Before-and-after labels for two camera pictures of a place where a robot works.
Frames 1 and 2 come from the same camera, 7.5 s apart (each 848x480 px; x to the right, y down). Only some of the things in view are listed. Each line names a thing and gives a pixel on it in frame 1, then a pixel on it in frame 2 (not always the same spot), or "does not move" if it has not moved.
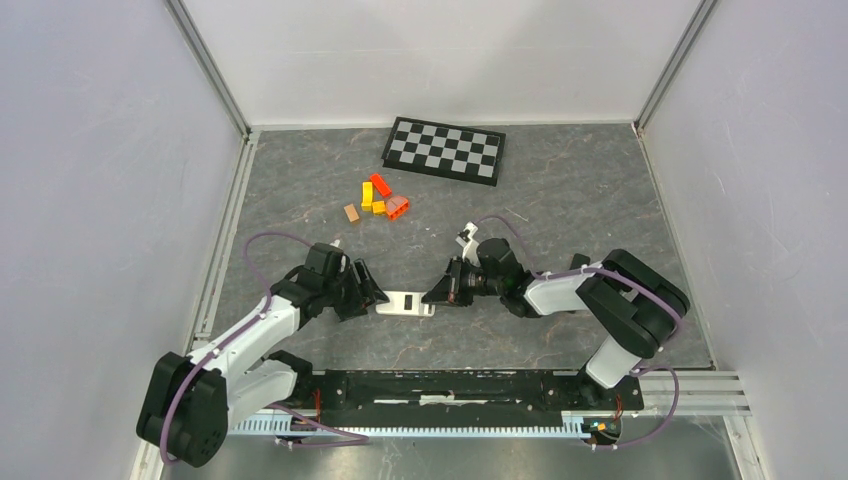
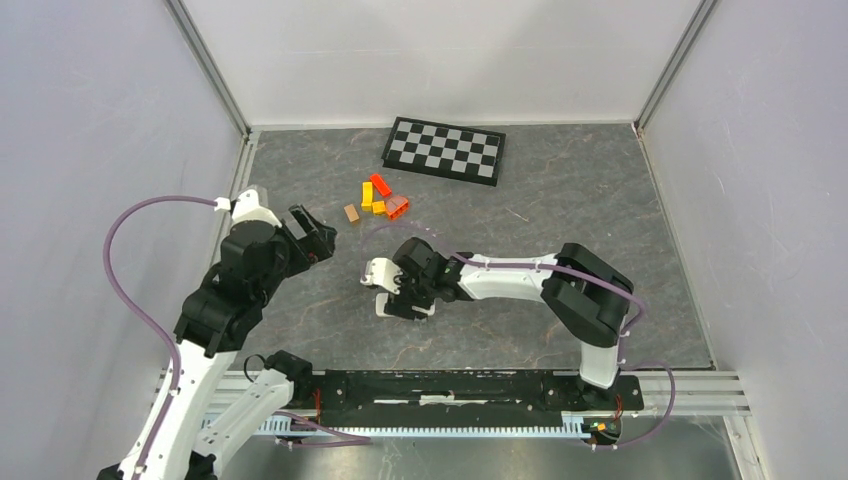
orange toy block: x=395 y=206 does not move
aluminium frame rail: x=701 y=394 does not move
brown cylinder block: x=351 y=212 does not move
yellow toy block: x=367 y=196 does not move
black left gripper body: x=354 y=297 to x=313 y=245
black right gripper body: x=465 y=282 to x=414 y=292
